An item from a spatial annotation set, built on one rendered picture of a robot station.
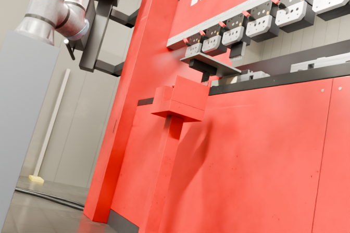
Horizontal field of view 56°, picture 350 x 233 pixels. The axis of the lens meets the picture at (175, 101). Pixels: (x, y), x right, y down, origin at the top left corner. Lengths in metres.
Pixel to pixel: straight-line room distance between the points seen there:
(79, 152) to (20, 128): 3.06
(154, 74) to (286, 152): 1.53
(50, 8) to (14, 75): 0.30
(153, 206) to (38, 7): 0.88
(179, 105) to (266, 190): 0.45
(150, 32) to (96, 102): 1.99
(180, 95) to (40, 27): 0.58
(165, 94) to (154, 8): 1.32
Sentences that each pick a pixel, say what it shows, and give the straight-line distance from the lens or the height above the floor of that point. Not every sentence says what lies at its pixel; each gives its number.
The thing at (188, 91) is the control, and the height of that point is 0.76.
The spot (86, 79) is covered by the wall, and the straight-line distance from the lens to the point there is 4.34.
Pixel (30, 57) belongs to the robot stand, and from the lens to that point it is 1.29.
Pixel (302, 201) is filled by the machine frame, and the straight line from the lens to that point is 1.11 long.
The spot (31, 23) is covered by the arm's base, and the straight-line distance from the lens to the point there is 1.35.
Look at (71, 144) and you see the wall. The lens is 4.27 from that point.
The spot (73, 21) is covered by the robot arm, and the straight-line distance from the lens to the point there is 1.45.
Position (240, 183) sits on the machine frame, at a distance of 1.31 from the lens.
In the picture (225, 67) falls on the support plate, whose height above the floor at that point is 0.99.
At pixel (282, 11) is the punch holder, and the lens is 1.63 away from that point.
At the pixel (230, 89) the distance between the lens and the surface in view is 1.50.
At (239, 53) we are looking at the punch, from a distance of 1.80.
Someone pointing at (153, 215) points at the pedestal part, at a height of 0.25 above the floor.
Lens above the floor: 0.44
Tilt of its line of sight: 12 degrees up
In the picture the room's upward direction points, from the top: 13 degrees clockwise
